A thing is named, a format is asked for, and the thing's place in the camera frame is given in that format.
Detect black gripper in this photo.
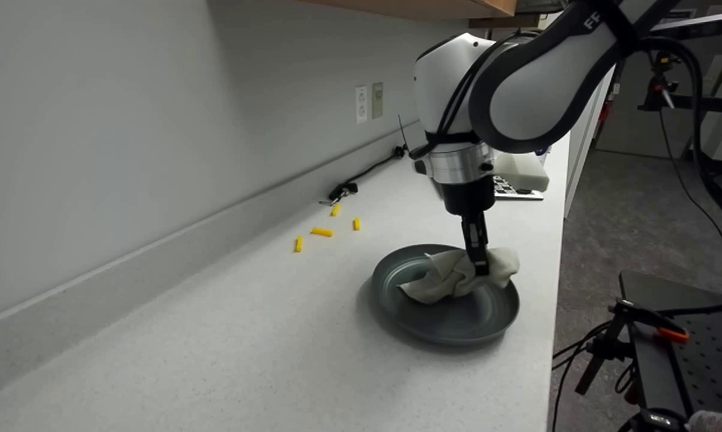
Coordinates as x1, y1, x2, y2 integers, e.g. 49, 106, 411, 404
436, 176, 500, 278

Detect beige wiping cloth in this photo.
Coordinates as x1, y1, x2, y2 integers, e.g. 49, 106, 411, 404
399, 244, 522, 307

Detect dark green round plate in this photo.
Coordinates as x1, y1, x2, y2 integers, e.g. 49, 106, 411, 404
370, 243, 522, 350

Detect grey cloth roll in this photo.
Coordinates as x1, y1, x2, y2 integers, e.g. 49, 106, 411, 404
685, 408, 722, 432

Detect black white checkerboard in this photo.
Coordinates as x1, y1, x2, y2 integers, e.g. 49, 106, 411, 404
492, 176, 546, 204

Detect black perforated table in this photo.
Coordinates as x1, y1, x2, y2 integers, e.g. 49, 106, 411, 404
620, 271, 722, 422

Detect black cable with plug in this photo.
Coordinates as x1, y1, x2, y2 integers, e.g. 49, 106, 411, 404
326, 142, 411, 204

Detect black floor cables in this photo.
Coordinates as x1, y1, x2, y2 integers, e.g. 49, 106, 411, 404
549, 330, 620, 432

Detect beige wall outlet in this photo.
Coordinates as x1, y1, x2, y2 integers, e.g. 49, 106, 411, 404
370, 80, 387, 122

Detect black tripod handle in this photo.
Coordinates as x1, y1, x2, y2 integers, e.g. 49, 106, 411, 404
574, 314, 630, 398

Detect white wall outlet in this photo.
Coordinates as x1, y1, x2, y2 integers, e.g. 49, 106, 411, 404
352, 84, 372, 127

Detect clamp with orange handle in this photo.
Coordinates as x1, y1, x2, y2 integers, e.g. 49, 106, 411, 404
609, 297, 693, 349

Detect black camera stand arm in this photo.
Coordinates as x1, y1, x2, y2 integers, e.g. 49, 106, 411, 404
635, 46, 722, 115

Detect black bar camera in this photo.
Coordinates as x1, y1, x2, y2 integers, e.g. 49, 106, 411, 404
646, 9, 722, 46

